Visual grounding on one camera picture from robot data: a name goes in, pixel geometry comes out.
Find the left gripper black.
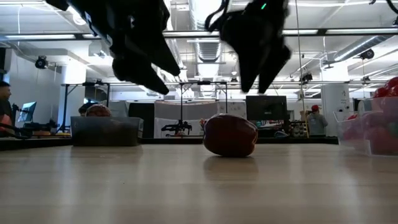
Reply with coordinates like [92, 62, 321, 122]
[46, 0, 181, 96]

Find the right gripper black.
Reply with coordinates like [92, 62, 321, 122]
[205, 0, 292, 95]

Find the orange-red bell pepper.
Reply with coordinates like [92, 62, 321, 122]
[85, 103, 113, 118]

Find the dark red bell pepper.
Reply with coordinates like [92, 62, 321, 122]
[202, 113, 259, 158]

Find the black screen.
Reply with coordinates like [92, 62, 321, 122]
[245, 95, 289, 121]

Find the white partition panel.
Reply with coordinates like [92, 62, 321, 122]
[154, 101, 246, 139]

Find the black panel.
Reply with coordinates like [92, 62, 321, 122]
[127, 102, 155, 139]

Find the person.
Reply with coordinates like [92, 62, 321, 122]
[77, 102, 91, 118]
[306, 104, 330, 138]
[0, 80, 15, 138]

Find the white pillar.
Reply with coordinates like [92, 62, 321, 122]
[321, 83, 351, 138]

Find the dark translucent plastic bin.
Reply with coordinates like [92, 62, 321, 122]
[70, 115, 144, 147]

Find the ceiling light strip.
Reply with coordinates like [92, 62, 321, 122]
[281, 28, 398, 35]
[4, 33, 77, 40]

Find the clear plastic bin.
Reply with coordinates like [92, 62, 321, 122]
[333, 96, 398, 157]

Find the lit computer monitor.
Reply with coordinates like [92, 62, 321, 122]
[17, 101, 37, 123]

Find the black overhead rig frame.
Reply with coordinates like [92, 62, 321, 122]
[178, 80, 229, 125]
[60, 81, 110, 133]

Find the silver ceiling duct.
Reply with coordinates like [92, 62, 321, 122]
[334, 34, 392, 63]
[188, 0, 224, 63]

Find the black aluminium table frame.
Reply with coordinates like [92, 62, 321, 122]
[0, 136, 340, 152]

